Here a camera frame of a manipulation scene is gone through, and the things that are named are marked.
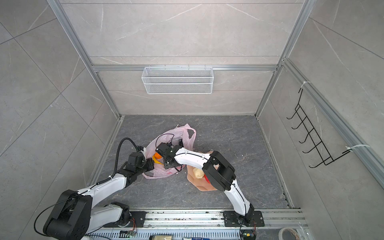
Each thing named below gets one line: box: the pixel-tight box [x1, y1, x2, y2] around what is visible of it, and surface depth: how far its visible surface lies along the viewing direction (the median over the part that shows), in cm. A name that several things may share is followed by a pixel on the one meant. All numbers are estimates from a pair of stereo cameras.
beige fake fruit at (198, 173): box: [192, 167, 205, 179], surface depth 85 cm
